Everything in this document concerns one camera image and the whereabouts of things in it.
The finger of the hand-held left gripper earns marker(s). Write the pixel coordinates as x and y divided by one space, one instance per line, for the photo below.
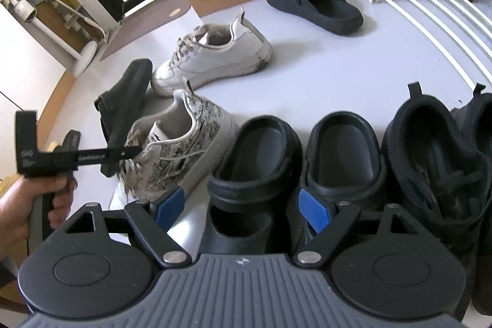
123 153

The person's left hand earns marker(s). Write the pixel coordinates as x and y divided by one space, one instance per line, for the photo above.
15 212

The dark grey mule clog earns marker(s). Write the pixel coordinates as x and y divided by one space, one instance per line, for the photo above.
127 97
330 18

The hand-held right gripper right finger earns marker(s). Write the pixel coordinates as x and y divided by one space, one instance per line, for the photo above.
313 211

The white patterned sneaker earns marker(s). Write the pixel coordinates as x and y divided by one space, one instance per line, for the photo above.
203 143

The white metal stand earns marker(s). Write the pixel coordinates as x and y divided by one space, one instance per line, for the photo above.
77 18

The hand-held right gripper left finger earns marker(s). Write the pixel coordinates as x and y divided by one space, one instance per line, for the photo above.
171 205

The brown door mat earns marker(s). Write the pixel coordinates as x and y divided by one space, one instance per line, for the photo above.
146 24

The plain white sneaker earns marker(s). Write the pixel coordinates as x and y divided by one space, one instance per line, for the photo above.
223 59

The black lace-up sneaker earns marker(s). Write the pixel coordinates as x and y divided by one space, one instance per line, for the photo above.
482 235
415 174

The black chunky clog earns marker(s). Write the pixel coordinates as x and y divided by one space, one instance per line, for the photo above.
238 191
346 193

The white standing fan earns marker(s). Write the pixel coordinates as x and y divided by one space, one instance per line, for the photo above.
85 59

